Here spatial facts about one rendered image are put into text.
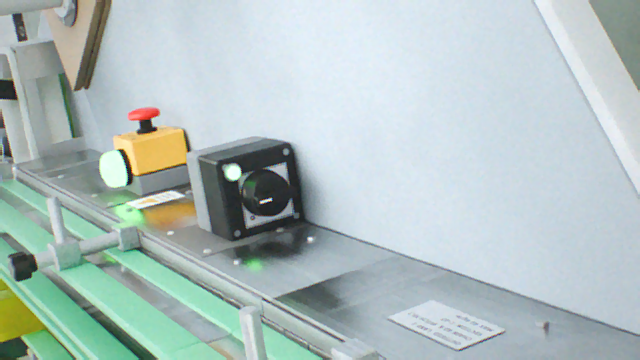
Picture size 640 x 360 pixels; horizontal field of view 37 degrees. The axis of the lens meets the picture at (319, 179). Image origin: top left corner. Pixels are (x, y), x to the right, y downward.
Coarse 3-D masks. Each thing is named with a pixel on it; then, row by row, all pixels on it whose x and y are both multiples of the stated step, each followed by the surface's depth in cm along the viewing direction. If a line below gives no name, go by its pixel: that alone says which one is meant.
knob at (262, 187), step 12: (252, 180) 88; (264, 180) 87; (276, 180) 88; (252, 192) 87; (264, 192) 87; (276, 192) 87; (288, 192) 87; (252, 204) 87; (264, 204) 86; (276, 204) 88
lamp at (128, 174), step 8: (112, 152) 114; (120, 152) 114; (104, 160) 114; (112, 160) 113; (120, 160) 114; (128, 160) 114; (104, 168) 114; (112, 168) 113; (120, 168) 113; (128, 168) 114; (104, 176) 114; (112, 176) 113; (120, 176) 114; (128, 176) 114; (112, 184) 114; (120, 184) 115; (128, 184) 116
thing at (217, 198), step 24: (240, 144) 93; (264, 144) 91; (288, 144) 90; (192, 168) 93; (216, 168) 87; (240, 168) 88; (264, 168) 89; (288, 168) 91; (192, 192) 94; (216, 192) 89; (240, 192) 88; (216, 216) 90; (240, 216) 89; (264, 216) 90; (288, 216) 91
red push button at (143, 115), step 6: (138, 108) 116; (144, 108) 116; (150, 108) 115; (156, 108) 116; (132, 114) 115; (138, 114) 114; (144, 114) 114; (150, 114) 115; (156, 114) 115; (132, 120) 115; (138, 120) 115; (144, 120) 116; (150, 120) 116; (144, 126) 116; (150, 126) 116
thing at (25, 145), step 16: (0, 48) 156; (0, 64) 167; (16, 64) 153; (16, 80) 153; (16, 112) 169; (16, 128) 169; (32, 128) 156; (16, 144) 170; (32, 144) 155; (16, 160) 170
